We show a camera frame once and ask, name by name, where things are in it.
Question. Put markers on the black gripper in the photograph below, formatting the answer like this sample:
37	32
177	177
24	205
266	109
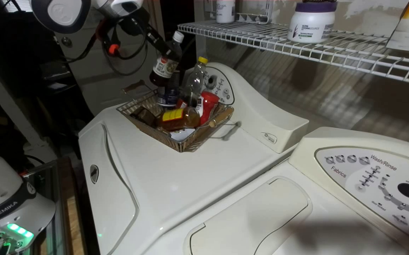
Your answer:
136	24

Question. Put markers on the brown syrup bottle white cap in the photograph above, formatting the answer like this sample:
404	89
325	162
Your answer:
162	69

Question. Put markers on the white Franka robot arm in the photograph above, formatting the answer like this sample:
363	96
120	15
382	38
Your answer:
62	12

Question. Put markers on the blue labelled tin can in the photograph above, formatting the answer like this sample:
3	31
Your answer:
168	97

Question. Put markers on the red plastic bottle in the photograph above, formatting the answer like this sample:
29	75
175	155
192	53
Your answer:
208	106

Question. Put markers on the white panel door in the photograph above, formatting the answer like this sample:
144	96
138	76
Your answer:
95	90

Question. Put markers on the white paper piece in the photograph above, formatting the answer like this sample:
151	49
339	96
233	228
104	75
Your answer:
182	135

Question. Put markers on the wicker basket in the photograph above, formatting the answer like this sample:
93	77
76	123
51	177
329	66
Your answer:
198	135

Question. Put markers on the grey metal bar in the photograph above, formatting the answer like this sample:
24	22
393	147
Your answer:
232	131

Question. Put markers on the white washing machine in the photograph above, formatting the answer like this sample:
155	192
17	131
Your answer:
179	185

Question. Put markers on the white jar purple lid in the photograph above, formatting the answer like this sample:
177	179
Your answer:
311	22

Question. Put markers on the white dryer machine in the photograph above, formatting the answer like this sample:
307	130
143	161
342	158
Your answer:
335	208

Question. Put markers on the grey metal frame post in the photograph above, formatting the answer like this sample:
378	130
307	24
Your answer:
10	107

